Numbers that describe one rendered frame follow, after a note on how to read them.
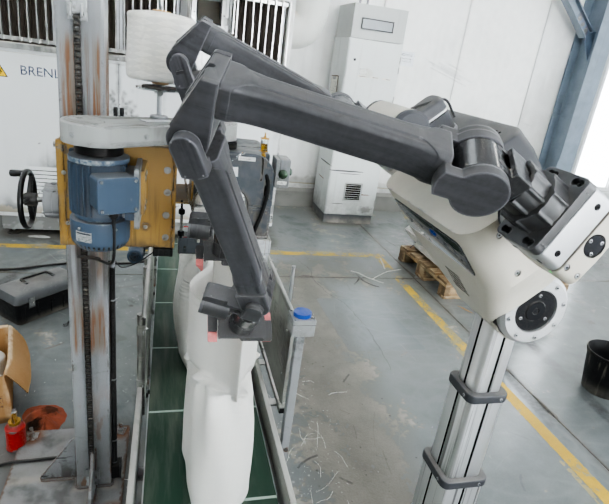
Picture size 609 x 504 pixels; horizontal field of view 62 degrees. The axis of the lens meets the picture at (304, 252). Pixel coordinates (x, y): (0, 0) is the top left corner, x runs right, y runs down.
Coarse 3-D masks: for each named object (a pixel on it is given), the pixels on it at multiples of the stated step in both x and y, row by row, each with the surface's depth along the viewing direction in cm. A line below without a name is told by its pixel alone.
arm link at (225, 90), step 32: (224, 64) 62; (192, 96) 61; (224, 96) 61; (256, 96) 61; (288, 96) 62; (320, 96) 64; (192, 128) 64; (288, 128) 64; (320, 128) 63; (352, 128) 63; (384, 128) 63; (416, 128) 65; (448, 128) 69; (480, 128) 67; (384, 160) 66; (416, 160) 65; (448, 160) 64; (448, 192) 65; (480, 192) 64
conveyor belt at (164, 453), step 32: (160, 256) 311; (160, 288) 271; (160, 320) 240; (160, 352) 216; (160, 384) 196; (160, 416) 179; (256, 416) 186; (160, 448) 166; (256, 448) 171; (160, 480) 154; (256, 480) 158
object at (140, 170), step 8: (144, 160) 145; (128, 168) 135; (136, 168) 128; (144, 168) 136; (136, 176) 127; (144, 176) 134; (144, 184) 135; (144, 192) 136; (144, 200) 137; (144, 208) 138; (120, 216) 133; (128, 216) 131; (136, 216) 131; (136, 224) 132
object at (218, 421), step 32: (192, 288) 138; (192, 320) 131; (192, 352) 133; (224, 352) 124; (256, 352) 139; (192, 384) 139; (224, 384) 127; (192, 416) 134; (224, 416) 128; (192, 448) 135; (224, 448) 130; (192, 480) 136; (224, 480) 134
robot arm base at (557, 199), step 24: (528, 168) 68; (552, 168) 73; (528, 192) 66; (552, 192) 66; (576, 192) 67; (504, 216) 72; (528, 216) 67; (552, 216) 67; (528, 240) 71; (552, 240) 68
